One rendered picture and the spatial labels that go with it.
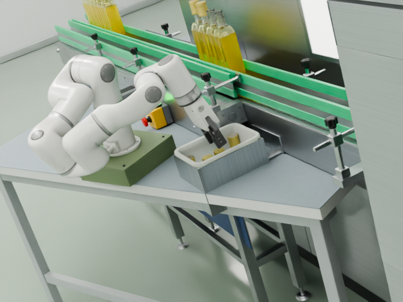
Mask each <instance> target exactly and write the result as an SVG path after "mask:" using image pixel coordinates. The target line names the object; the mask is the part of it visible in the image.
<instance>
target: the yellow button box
mask: <svg viewBox="0 0 403 302"><path fill-rule="evenodd" d="M161 103H162V106H160V107H158V108H155V109H154V110H153V111H151V112H150V113H149V114H148V115H147V118H149V119H150V122H149V125H150V126H152V127H154V128H155V129H160V128H162V127H164V126H166V125H167V124H170V123H173V118H172V115H171V112H170V109H169V106H168V105H167V104H165V103H163V102H161Z"/></svg>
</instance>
